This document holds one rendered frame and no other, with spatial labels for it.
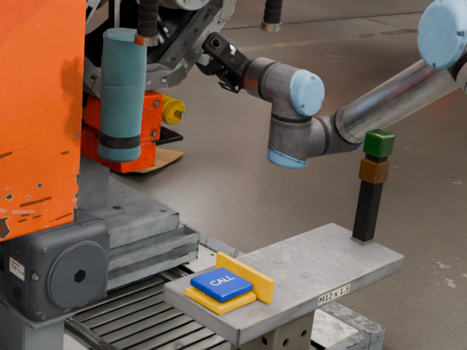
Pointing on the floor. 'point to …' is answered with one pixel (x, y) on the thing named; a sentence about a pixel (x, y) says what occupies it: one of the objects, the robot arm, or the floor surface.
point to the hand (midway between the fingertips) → (192, 49)
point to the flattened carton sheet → (161, 155)
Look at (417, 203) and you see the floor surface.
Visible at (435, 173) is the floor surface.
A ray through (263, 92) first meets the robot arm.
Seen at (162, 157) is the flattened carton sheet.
